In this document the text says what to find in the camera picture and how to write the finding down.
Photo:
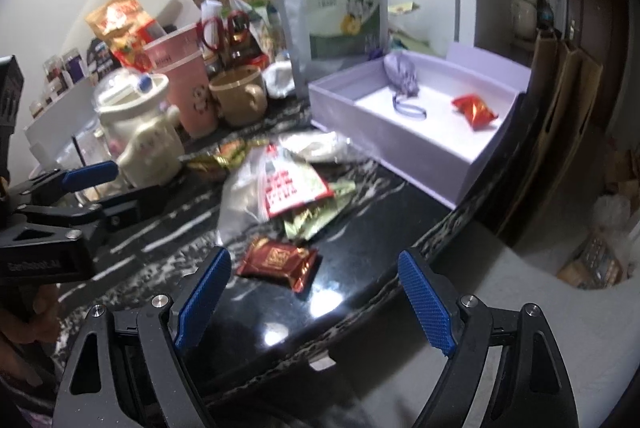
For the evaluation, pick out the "crumpled white tissue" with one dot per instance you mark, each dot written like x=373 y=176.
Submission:
x=279 y=80

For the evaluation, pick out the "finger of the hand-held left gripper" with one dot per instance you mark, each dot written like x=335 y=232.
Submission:
x=125 y=210
x=90 y=173

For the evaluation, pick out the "brown glass bottle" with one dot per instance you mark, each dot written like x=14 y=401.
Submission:
x=240 y=42

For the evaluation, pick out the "person's left hand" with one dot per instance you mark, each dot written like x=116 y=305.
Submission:
x=42 y=305

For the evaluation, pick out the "white cartoon dog jar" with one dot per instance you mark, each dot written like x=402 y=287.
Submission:
x=140 y=137

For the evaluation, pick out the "white rice cooker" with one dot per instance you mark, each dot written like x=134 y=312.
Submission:
x=525 y=10

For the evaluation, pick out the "silver green standing pouch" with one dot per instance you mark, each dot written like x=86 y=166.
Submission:
x=330 y=7

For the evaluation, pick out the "folded cardboard sheets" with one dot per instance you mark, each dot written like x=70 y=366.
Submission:
x=560 y=117

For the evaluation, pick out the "brown red candy packet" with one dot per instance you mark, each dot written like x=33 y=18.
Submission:
x=277 y=263

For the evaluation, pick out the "brown door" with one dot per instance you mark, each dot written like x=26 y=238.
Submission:
x=595 y=22

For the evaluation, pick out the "beige mug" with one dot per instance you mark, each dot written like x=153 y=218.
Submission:
x=240 y=95

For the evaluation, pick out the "red orange candy packet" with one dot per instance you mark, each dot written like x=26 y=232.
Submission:
x=475 y=110

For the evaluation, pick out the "yellow paper card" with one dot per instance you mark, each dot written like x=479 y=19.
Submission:
x=405 y=7

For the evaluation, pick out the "red white snack packet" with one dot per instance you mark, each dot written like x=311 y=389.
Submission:
x=287 y=188

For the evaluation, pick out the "pink paper cups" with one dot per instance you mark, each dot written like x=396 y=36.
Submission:
x=180 y=82

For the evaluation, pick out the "red snack bag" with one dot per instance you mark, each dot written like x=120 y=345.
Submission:
x=129 y=52

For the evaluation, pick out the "green tea packet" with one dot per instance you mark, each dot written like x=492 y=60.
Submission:
x=342 y=190
x=310 y=223

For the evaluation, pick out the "white shelf with small bottles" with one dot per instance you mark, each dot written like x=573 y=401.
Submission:
x=62 y=77

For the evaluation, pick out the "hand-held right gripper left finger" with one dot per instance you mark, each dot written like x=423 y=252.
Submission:
x=202 y=303

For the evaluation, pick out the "white soft plastic bag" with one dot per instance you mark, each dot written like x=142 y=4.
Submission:
x=315 y=145

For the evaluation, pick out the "orange snack bag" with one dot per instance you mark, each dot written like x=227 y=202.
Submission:
x=120 y=25

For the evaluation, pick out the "bag of packets on floor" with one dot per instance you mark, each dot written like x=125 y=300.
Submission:
x=595 y=253

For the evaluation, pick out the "lavender cardboard box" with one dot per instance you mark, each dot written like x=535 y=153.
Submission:
x=400 y=147

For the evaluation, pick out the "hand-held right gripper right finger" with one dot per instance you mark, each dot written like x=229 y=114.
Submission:
x=425 y=303

